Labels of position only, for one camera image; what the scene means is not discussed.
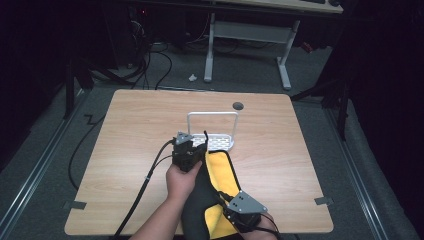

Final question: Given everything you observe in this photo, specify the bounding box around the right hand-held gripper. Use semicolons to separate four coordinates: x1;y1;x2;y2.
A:
225;190;269;234

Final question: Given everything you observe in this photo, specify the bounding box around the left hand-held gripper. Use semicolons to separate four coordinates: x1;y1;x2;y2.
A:
171;131;208;173

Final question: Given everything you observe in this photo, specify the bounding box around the white rack with handle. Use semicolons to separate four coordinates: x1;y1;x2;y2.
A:
186;111;240;153

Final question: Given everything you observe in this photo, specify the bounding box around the yellow and black cloth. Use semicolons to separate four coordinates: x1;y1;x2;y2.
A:
180;130;243;240

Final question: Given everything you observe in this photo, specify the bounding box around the person's left hand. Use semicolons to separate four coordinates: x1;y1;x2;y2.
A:
165;160;203;203

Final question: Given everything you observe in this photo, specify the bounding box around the person's right hand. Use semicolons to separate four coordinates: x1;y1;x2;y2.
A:
239;213;280;240

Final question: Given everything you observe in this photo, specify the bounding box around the grey tape piece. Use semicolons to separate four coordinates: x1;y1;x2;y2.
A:
62;199;88;211
313;196;335;206

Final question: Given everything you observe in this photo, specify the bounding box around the black stand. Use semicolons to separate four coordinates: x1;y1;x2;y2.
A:
63;56;96;120
290;78;351;142

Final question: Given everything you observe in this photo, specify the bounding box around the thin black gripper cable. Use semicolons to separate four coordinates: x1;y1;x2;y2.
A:
145;154;174;181

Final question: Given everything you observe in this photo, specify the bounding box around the thick black gripper cable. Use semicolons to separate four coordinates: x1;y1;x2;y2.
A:
113;139;176;240

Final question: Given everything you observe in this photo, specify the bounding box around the bundle of black cables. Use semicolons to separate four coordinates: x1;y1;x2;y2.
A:
128;13;174;90

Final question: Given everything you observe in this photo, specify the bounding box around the black floor cable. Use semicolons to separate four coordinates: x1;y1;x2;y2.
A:
67;113;105;192

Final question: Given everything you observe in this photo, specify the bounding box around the metal floor rail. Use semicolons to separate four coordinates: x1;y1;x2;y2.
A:
323;108;391;240
0;89;86;236

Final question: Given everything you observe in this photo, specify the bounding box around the white desk frame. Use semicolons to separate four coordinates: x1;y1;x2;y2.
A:
203;0;344;91

